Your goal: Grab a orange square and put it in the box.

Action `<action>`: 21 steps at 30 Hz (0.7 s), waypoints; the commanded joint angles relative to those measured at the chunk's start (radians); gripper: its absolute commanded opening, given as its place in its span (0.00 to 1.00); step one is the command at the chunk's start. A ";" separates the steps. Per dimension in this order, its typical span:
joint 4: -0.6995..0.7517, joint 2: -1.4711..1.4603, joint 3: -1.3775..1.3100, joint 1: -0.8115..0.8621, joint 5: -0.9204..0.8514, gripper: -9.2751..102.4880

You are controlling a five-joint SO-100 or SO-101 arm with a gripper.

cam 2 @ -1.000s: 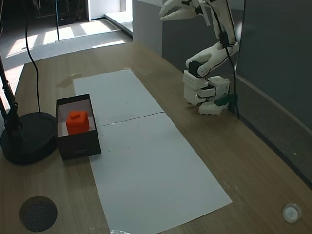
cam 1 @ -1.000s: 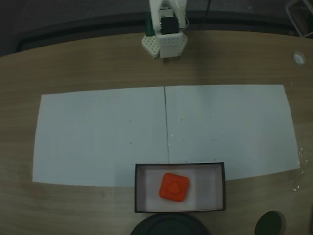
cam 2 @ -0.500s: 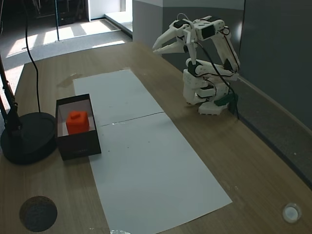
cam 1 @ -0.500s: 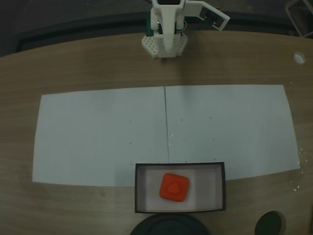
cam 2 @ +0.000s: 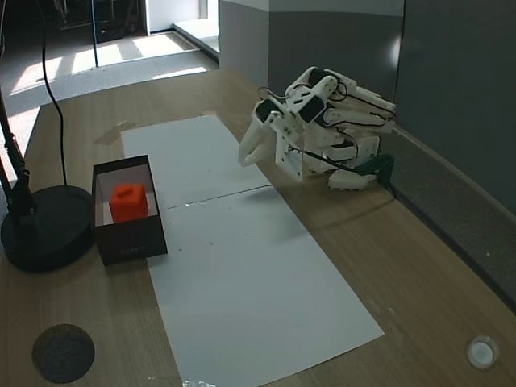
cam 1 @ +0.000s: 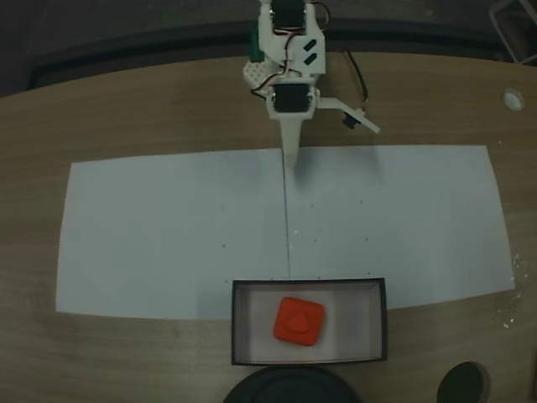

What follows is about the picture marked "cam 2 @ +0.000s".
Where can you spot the orange cube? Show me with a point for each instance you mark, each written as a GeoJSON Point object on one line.
{"type": "Point", "coordinates": [129, 201]}

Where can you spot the brown cardboard box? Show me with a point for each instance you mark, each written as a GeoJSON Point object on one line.
{"type": "Point", "coordinates": [133, 242]}

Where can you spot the short white paper sheet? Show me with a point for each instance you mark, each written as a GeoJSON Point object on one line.
{"type": "Point", "coordinates": [189, 161]}

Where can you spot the long white paper sheet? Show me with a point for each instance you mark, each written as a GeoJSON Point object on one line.
{"type": "Point", "coordinates": [250, 290]}

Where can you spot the black desk lamp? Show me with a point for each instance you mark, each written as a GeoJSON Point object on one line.
{"type": "Point", "coordinates": [44, 230]}

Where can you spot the white round cap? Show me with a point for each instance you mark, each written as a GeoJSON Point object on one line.
{"type": "Point", "coordinates": [482, 351]}

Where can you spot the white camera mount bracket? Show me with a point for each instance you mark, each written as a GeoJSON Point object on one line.
{"type": "Point", "coordinates": [291, 155]}

